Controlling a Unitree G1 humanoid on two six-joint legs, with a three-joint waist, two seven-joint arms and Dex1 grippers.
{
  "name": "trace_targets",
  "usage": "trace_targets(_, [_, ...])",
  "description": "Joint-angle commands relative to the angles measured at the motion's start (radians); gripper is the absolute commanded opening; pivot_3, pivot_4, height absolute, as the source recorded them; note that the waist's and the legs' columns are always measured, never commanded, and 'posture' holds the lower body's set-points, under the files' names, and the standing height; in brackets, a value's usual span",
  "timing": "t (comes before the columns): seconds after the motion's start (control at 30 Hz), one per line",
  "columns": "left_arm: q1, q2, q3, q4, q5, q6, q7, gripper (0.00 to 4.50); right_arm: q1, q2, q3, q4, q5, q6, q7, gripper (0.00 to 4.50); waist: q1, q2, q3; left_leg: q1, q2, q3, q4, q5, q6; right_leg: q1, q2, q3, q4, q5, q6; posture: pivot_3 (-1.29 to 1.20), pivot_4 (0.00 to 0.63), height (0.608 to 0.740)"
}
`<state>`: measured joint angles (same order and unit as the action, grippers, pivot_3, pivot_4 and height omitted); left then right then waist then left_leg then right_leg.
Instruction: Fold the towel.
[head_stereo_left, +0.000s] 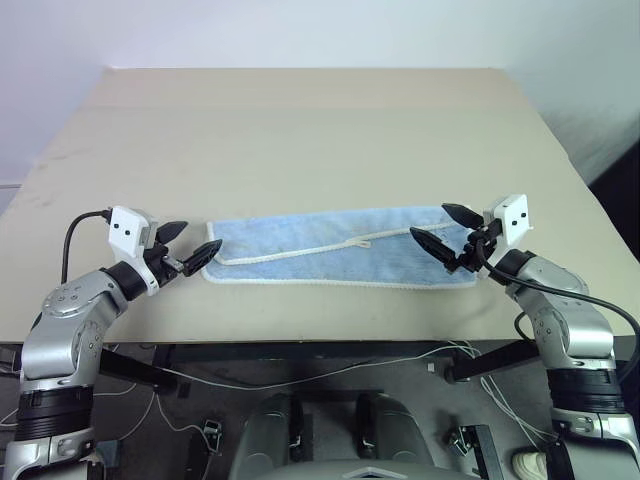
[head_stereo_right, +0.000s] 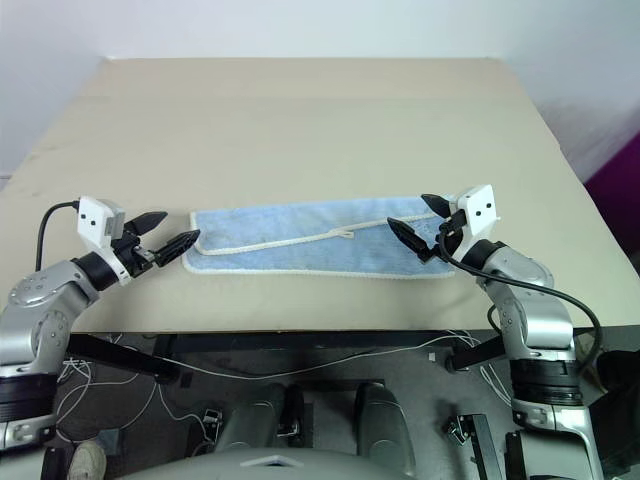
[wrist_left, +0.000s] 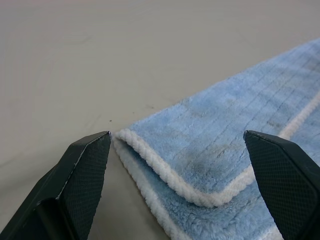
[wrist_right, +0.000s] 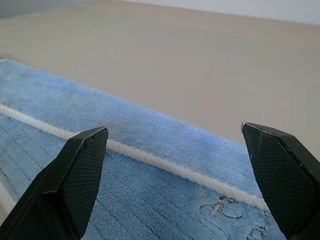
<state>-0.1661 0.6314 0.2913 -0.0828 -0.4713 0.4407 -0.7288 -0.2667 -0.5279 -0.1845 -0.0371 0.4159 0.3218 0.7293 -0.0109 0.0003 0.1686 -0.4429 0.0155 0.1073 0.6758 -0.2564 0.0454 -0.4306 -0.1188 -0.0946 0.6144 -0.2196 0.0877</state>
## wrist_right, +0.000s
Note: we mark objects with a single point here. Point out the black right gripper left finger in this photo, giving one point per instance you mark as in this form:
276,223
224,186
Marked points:
62,190

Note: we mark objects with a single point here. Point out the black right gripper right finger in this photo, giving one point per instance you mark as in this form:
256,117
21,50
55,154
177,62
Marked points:
287,180

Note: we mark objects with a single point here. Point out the blue fleece towel white stripe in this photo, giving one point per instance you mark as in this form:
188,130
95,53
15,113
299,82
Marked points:
150,162

